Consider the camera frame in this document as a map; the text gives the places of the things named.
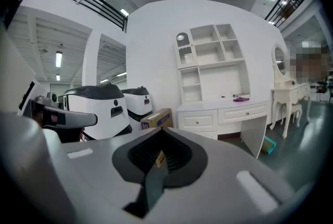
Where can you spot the wide white drawer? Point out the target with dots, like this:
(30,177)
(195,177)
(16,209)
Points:
(243,113)

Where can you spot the white vanity table with mirror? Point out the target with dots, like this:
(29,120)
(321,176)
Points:
(288,90)

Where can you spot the white vanity stool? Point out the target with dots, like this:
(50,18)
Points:
(295,108)

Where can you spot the purple cloth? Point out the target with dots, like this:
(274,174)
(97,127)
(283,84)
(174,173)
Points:
(240,99)

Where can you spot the white desk with drawers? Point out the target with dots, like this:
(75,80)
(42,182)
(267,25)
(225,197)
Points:
(221,82)

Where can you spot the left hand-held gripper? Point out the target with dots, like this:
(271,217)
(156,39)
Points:
(43,101)

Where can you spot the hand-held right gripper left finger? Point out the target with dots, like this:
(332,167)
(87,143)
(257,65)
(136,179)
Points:
(99,178)

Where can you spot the small white drawer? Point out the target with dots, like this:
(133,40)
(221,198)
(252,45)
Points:
(197,120)

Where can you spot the white black wheeled machine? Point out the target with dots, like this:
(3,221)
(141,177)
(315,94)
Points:
(139,105)
(96,111)

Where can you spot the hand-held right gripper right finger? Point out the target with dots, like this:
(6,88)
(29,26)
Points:
(221,186)

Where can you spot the brown cardboard box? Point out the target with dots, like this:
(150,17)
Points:
(156,120)

